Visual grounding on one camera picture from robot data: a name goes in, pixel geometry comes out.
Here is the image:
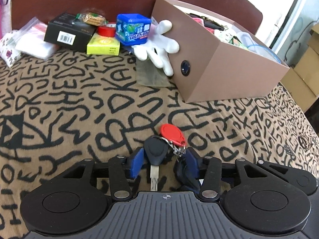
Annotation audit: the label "round blue-rimmed plastic container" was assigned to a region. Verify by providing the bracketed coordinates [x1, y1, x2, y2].
[236, 32, 281, 63]

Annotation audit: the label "floral drawstring pouch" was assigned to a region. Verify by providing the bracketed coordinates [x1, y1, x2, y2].
[1, 30, 23, 68]

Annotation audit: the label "red key fob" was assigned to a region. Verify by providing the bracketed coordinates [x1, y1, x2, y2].
[159, 123, 187, 147]

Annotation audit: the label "brown monogram phone case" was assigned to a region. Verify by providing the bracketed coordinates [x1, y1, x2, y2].
[188, 13, 224, 31]

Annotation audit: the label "patterned letter table cloth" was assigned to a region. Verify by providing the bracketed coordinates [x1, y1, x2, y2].
[1, 49, 318, 238]

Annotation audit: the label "black car keys bunch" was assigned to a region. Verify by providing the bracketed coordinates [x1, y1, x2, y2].
[143, 135, 186, 192]

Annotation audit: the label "packaged cookies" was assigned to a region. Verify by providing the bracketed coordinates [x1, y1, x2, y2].
[76, 12, 108, 26]

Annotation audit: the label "cardboard boxes stack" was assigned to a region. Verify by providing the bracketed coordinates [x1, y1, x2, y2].
[281, 24, 319, 112]

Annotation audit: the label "clear ziplock bag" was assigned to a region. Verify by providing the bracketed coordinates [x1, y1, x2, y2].
[14, 17, 59, 60]

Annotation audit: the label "brown cardboard storage box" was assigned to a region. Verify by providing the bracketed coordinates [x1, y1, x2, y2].
[152, 0, 289, 103]

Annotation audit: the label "red tape roll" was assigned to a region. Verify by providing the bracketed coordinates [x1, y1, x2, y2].
[97, 22, 116, 38]

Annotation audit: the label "blue gum box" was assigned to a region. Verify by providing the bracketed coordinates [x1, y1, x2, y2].
[115, 14, 151, 46]

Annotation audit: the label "pink thermos bottle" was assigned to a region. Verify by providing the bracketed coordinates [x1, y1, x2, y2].
[1, 0, 12, 38]

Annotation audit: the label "yellow-green small box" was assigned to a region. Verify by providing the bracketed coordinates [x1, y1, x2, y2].
[87, 33, 120, 56]

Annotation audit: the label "black product box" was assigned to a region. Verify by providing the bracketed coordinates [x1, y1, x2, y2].
[44, 12, 97, 53]

